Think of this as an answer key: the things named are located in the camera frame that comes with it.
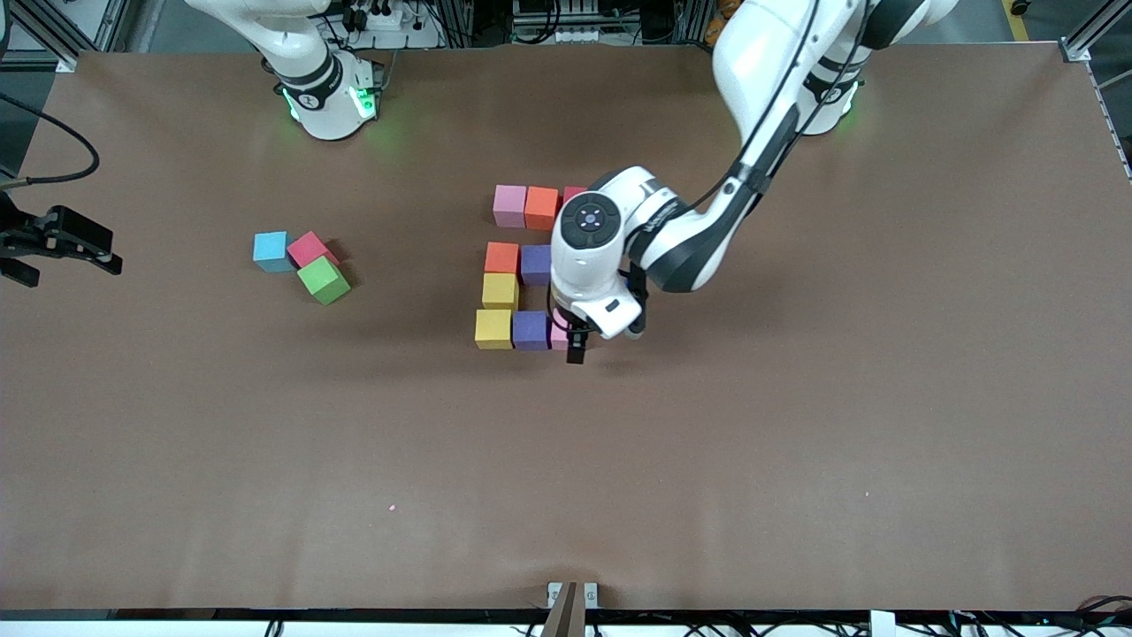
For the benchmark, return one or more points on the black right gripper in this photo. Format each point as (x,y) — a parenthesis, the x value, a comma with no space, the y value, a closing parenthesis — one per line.
(25,241)

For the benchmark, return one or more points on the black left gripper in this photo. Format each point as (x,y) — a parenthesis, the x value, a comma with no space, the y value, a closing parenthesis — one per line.
(577,343)

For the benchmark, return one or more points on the pink foam cube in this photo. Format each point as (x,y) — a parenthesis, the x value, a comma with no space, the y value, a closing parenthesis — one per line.
(557,336)
(510,203)

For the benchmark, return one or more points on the purple foam cube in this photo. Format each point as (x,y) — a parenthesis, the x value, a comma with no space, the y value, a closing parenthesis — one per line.
(531,330)
(535,264)

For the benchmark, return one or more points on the yellow foam cube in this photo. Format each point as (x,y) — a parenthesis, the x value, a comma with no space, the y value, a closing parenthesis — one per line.
(493,329)
(500,290)

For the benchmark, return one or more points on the orange foam cube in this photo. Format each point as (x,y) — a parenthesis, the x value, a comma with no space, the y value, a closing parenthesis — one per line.
(501,257)
(541,208)

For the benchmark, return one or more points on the crimson foam cube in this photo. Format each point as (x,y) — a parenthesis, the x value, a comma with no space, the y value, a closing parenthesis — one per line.
(309,248)
(573,192)

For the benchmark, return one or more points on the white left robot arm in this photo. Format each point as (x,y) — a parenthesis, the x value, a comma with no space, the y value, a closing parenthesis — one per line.
(588,274)

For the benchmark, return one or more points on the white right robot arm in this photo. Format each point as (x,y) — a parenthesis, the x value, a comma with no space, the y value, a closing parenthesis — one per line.
(327,119)

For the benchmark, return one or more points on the cyan foam cube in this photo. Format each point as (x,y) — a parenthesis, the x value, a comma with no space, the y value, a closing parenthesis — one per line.
(271,249)

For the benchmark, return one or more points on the green foam cube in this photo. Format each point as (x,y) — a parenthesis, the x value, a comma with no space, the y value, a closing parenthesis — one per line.
(321,278)

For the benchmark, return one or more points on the grey electronics box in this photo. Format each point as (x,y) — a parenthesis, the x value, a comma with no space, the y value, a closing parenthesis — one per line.
(575,35)

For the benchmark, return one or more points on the orange snack bag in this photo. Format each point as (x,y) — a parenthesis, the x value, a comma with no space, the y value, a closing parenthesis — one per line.
(713,31)

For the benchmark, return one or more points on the white power strip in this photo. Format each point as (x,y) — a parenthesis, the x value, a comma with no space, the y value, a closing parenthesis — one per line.
(420,37)

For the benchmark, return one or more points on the aluminium frame profile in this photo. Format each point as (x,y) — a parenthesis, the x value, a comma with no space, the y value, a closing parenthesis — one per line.
(44,31)
(1105,22)

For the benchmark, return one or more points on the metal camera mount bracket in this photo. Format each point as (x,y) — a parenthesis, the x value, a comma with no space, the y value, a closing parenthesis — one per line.
(566,615)

